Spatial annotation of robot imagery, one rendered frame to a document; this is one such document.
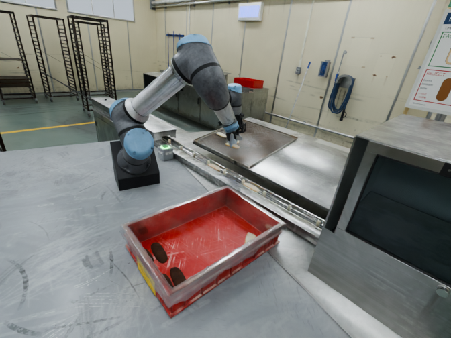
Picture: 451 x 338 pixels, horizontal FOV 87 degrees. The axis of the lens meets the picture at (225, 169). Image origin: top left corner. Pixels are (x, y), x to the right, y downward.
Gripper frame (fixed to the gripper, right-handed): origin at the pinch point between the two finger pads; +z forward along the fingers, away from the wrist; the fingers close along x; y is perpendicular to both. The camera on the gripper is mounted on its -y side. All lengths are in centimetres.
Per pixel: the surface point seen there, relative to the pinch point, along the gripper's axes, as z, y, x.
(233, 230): 6, 39, -50
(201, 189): 8.0, 8.2, -36.9
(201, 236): 4, 32, -61
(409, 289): -8, 93, -48
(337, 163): 6, 55, 25
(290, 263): 7, 63, -49
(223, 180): 5.8, 14.4, -26.1
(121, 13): -76, -670, 341
